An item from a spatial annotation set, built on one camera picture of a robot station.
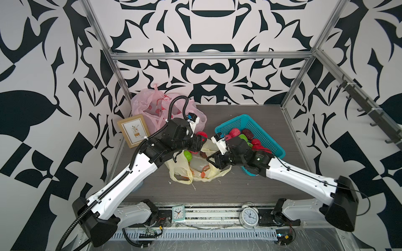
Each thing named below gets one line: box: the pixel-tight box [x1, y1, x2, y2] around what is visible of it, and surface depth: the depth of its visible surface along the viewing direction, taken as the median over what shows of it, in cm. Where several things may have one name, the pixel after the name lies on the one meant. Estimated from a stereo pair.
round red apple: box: [251, 138, 264, 147], surface depth 98 cm
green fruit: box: [183, 150, 193, 163], surface depth 92 cm
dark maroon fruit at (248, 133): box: [241, 128, 254, 141], surface depth 101 cm
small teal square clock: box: [171, 205, 186, 222], surface depth 76 cm
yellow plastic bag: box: [164, 139, 232, 185], surface depth 85 cm
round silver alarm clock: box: [238, 201, 260, 232], surface depth 73 cm
